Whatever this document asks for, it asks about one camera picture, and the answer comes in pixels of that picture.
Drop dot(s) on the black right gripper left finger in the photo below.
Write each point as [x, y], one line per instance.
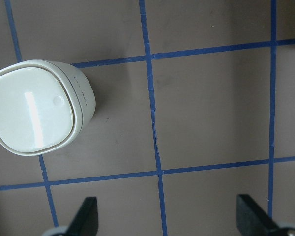
[85, 222]

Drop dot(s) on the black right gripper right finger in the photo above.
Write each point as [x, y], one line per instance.
[252, 220]

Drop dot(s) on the white small trash can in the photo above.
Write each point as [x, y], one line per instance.
[44, 106]

